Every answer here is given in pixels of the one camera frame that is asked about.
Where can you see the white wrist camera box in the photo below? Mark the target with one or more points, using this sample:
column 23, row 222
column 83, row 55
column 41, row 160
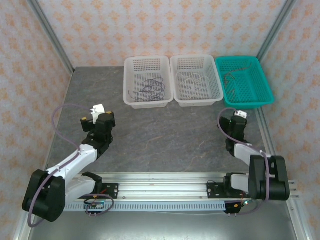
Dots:
column 97, row 110
column 241, row 113

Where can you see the aluminium corner post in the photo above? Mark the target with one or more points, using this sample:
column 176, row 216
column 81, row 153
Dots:
column 50, row 32
column 278, row 25

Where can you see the aluminium side rail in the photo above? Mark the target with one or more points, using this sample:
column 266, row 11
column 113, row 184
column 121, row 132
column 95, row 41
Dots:
column 262, row 120

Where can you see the teal plastic mesh basket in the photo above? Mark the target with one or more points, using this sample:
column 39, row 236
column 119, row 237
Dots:
column 247, row 103

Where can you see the aluminium lower frame rail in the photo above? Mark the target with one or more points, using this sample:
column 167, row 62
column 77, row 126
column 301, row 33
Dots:
column 21, row 232
column 299, row 222

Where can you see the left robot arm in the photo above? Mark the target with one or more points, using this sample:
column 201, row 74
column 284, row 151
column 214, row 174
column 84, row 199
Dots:
column 72, row 160

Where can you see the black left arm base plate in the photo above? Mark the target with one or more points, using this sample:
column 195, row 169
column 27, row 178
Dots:
column 112, row 190

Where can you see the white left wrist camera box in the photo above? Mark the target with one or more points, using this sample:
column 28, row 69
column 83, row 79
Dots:
column 97, row 110

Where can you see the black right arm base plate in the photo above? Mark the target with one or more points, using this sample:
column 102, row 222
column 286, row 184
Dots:
column 213, row 190

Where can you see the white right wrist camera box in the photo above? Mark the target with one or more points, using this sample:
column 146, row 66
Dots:
column 241, row 113

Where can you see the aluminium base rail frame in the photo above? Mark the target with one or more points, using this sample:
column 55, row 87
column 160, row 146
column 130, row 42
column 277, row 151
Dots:
column 162, row 185

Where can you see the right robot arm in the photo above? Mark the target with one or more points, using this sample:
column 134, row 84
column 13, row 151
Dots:
column 262, row 180

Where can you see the grey metal panel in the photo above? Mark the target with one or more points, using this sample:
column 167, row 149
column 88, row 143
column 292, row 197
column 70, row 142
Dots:
column 162, row 227

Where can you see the white plastic mesh basket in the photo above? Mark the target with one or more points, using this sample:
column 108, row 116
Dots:
column 147, row 104
column 197, row 102

